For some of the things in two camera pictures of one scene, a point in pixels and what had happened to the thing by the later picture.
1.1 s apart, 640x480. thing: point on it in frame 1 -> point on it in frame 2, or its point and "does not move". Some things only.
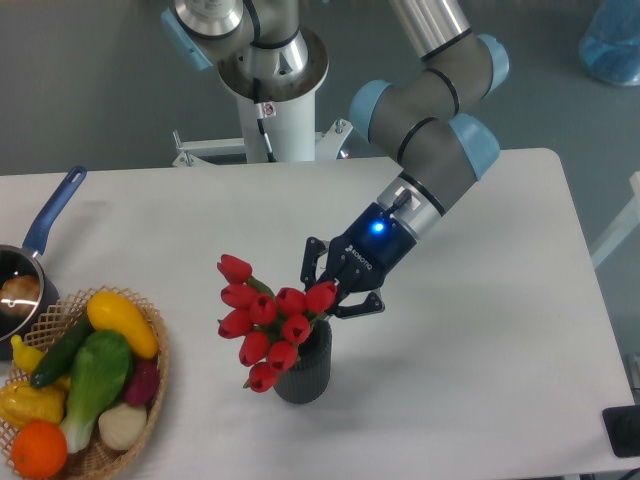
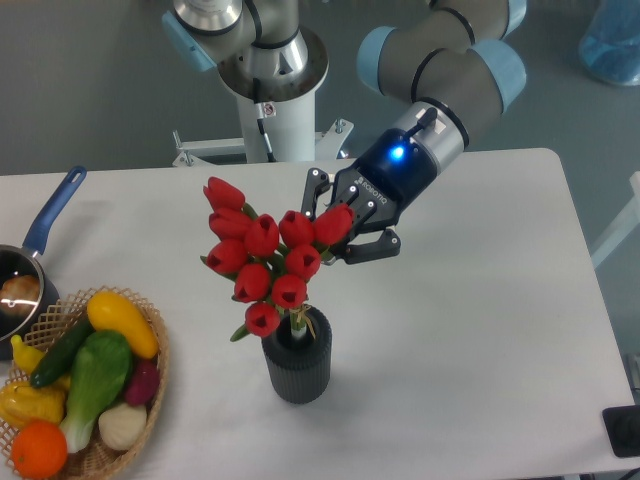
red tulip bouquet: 272,327 -> 271,264
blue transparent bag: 610,46 does not move
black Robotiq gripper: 360,259 -> 391,174
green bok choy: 99,369 does not move
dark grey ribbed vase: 308,379 does not move
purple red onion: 145,382 does not move
